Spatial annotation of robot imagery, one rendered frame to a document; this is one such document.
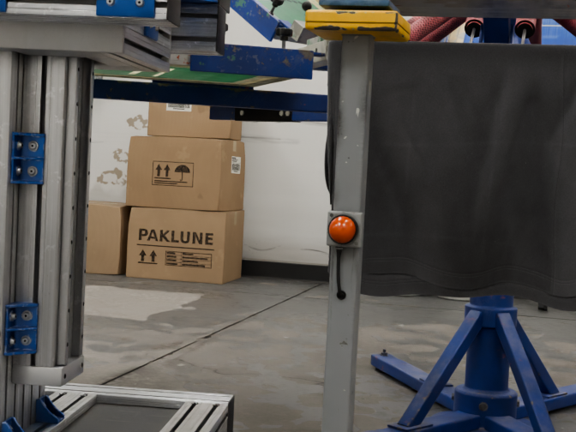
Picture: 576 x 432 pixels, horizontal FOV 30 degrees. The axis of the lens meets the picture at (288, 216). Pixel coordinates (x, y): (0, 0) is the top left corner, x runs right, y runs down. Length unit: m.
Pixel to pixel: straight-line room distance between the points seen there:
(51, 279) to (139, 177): 4.55
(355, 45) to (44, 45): 0.53
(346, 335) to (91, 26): 0.64
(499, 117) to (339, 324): 0.47
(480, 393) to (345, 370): 1.60
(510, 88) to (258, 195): 4.96
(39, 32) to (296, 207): 4.92
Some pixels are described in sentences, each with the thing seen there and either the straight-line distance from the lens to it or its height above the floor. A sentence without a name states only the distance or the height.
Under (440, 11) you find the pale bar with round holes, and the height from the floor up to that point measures 1.11.
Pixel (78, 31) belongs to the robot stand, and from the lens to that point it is 1.77.
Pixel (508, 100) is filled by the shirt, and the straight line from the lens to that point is 1.79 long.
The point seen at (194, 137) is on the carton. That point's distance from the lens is 6.34.
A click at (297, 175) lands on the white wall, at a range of 6.61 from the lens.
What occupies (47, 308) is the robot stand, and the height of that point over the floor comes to 0.47.
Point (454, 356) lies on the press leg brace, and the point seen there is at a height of 0.23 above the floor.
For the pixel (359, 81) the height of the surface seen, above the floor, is 0.86.
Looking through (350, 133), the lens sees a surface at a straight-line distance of 1.53.
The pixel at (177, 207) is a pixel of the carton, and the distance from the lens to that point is 6.34.
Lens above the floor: 0.74
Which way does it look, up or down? 3 degrees down
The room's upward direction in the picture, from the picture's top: 3 degrees clockwise
